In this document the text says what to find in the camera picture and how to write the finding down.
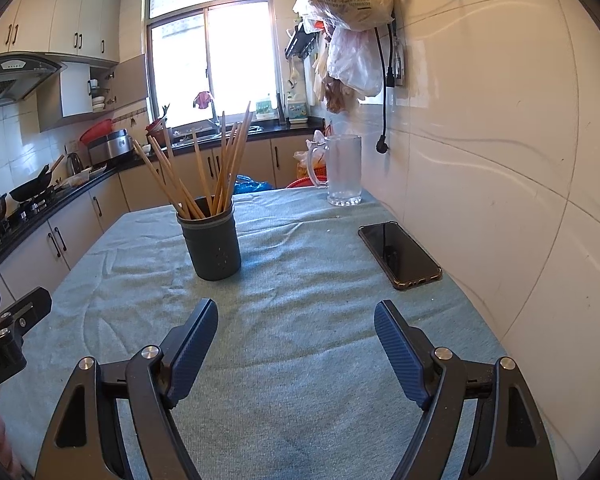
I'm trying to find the clear bag orange contents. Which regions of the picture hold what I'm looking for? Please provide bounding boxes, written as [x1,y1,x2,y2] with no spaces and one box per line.
[293,132,331,181]

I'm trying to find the red plastic basket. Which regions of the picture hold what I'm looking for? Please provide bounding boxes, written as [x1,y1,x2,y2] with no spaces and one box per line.
[285,176,328,192]

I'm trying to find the clear glass mug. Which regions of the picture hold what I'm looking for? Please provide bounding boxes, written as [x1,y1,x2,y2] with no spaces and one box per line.
[307,135,363,207]

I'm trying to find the red basin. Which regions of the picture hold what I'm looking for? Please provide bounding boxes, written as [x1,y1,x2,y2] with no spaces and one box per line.
[79,119,116,143]

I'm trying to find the bunch of wooden chopsticks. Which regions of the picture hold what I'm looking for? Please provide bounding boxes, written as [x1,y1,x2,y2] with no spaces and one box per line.
[132,101,255,220]

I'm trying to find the black wall utensil rack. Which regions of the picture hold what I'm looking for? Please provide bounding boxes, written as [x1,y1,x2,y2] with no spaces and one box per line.
[285,25,326,61]

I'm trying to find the green labelled bottle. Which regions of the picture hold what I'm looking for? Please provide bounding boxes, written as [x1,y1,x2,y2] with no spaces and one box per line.
[255,94,277,121]

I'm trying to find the white hanging plastic bag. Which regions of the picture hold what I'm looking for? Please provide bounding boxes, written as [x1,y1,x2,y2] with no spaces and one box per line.
[325,27,385,98]

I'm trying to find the black wok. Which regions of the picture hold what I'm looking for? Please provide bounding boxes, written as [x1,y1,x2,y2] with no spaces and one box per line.
[9,162,66,202]

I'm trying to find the white wall power strip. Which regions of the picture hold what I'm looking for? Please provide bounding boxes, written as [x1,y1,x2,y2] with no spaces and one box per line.
[387,22,408,90]

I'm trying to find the blue plastic bag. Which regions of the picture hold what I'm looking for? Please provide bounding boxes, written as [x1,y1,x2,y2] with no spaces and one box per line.
[234,175,273,195]

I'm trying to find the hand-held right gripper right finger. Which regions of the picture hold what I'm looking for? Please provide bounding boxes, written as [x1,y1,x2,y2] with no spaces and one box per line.
[373,300,551,480]

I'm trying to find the smartphone in brown case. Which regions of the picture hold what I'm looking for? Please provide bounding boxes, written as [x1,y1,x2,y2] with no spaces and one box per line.
[357,221,443,292]

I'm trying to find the brown clay pot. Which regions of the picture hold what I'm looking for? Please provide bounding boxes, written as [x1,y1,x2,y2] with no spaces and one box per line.
[145,105,176,150]

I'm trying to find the beige wall cabinets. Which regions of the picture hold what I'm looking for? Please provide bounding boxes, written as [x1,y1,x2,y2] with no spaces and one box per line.
[0,0,150,133]

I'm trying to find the black power cable with plug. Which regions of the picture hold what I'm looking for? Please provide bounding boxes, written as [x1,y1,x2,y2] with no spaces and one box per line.
[374,25,390,155]

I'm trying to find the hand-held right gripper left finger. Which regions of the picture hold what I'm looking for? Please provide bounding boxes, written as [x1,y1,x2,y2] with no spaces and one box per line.
[32,298,220,480]

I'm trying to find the stack of white dishes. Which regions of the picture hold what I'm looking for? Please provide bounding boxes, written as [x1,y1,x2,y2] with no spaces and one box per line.
[90,79,112,112]

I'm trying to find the stainless rice cooker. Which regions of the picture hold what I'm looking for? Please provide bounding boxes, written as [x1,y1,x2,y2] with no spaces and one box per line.
[87,130,135,165]

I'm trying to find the kitchen window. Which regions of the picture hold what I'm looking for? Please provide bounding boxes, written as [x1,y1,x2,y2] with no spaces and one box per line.
[142,0,286,136]

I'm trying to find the range hood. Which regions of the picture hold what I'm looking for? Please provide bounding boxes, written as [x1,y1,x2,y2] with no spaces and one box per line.
[0,54,68,111]

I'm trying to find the translucent bag brown contents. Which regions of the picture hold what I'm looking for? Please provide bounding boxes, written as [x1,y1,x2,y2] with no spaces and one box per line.
[321,77,361,115]

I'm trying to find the dark grey chopstick holder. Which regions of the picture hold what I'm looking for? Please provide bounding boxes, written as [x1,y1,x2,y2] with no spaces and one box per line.
[176,196,242,281]

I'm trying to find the blue-green tablecloth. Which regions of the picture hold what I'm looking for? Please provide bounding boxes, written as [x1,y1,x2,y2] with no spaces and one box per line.
[0,186,556,480]

